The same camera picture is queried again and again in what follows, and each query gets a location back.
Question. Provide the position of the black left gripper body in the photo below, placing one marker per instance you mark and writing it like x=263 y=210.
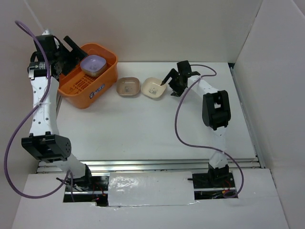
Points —
x=67 y=59

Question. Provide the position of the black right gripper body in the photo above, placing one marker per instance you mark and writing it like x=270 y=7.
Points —
x=176 y=85

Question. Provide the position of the purple plate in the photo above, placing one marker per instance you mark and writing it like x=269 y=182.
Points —
x=93 y=63

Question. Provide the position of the cream panda plate back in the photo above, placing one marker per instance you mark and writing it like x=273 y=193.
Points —
x=152 y=88

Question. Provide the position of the cream panda plate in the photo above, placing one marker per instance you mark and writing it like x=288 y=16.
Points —
x=93 y=74
x=152 y=88

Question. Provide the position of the brown panda plate back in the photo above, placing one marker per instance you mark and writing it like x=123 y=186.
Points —
x=128 y=86

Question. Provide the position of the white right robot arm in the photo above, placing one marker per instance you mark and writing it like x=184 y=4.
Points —
x=216 y=114

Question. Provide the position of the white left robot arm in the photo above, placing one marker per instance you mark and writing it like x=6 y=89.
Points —
x=44 y=143

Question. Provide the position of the orange plastic bin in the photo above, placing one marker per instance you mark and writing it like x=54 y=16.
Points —
x=81 y=90

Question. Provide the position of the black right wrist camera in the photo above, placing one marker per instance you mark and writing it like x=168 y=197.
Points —
x=184 y=67

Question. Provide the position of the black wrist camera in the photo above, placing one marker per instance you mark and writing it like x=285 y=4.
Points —
x=184 y=67
x=48 y=44

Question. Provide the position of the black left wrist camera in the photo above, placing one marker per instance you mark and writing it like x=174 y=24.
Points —
x=48 y=44

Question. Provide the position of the aluminium rail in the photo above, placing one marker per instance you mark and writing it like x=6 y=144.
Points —
x=144 y=165

